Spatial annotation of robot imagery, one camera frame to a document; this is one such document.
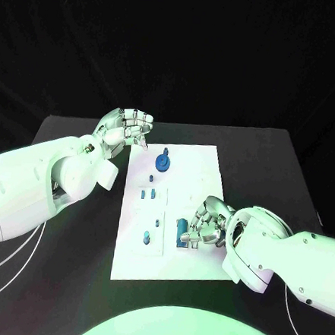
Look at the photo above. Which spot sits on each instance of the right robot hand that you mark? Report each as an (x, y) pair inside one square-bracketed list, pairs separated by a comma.
[(208, 222)]

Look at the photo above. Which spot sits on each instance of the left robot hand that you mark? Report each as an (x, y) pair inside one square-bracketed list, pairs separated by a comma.
[(122, 129)]

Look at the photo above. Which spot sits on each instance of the blue gear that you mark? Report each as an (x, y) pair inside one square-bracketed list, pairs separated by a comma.
[(162, 162)]

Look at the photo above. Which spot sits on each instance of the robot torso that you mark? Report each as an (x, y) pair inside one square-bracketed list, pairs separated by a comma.
[(190, 331)]

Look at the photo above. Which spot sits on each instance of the blue short cylinder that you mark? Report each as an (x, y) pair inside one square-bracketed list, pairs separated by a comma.
[(146, 237)]

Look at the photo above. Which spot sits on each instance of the white task board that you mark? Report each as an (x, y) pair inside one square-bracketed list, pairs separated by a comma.
[(149, 240)]

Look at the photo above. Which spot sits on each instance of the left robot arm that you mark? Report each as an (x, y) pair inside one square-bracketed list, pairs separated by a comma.
[(26, 183)]

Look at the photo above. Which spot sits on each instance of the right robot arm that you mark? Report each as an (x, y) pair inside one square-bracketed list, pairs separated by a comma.
[(288, 252)]

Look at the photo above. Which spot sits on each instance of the blue long cylinder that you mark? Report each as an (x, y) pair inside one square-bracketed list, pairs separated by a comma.
[(182, 231)]

